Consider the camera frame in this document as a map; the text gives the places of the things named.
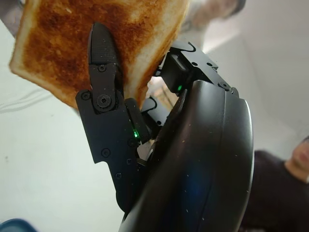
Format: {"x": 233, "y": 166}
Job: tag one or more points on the person in dark sweater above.
{"x": 277, "y": 198}

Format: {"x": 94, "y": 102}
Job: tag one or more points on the dark blue plastic tray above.
{"x": 14, "y": 227}

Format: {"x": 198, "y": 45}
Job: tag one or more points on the person in beige jacket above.
{"x": 212, "y": 12}

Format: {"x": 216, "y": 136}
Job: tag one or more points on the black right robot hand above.
{"x": 193, "y": 157}

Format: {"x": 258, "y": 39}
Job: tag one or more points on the browned toast slice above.
{"x": 60, "y": 36}

